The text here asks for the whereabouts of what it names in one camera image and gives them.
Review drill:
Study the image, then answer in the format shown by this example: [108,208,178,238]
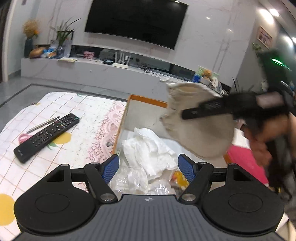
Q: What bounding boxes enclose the beige fabric hat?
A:
[160,82,235,160]

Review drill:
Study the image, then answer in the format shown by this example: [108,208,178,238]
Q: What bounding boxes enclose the white plastic bag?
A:
[109,128,178,196]

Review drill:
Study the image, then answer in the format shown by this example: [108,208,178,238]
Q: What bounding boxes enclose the person right hand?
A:
[241,113,295,167]

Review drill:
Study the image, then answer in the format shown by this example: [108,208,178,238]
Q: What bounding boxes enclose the checkered fruit print tablecloth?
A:
[1,92,126,240]

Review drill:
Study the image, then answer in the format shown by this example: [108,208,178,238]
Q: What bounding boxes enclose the teddy bear toy pile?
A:
[192,66,223,94]

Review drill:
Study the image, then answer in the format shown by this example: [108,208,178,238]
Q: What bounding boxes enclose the red lidded clear container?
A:
[224,145,269,185]

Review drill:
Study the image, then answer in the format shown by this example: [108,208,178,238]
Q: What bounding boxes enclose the silver pen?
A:
[26,116,60,134]

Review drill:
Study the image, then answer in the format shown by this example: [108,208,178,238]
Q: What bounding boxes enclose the orange cardboard storage box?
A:
[111,94,232,195]

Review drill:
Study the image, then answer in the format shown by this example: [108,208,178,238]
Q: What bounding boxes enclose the black TV remote control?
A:
[14,113,80,164]

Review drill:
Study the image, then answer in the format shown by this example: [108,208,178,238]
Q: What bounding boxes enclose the grey marble TV console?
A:
[21,46,198,101]

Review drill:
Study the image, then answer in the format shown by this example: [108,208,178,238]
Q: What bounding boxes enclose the white wifi router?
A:
[112,52,132,69]

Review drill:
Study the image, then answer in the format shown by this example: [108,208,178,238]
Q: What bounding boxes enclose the pink photo card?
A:
[83,51,95,59]

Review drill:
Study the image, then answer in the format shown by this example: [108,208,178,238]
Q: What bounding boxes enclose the golden pumpkin ornament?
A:
[29,47,46,59]

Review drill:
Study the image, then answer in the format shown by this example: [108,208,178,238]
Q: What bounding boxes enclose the green plant glass vase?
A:
[50,18,80,59]

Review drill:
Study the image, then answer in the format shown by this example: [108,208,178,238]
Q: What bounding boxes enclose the dark vase dried flowers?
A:
[23,19,39,58]

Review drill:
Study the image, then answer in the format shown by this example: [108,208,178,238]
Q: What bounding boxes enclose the framed wall picture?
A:
[257,26,273,49]

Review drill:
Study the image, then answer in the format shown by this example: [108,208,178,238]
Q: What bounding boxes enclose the black wall television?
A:
[85,0,188,49]

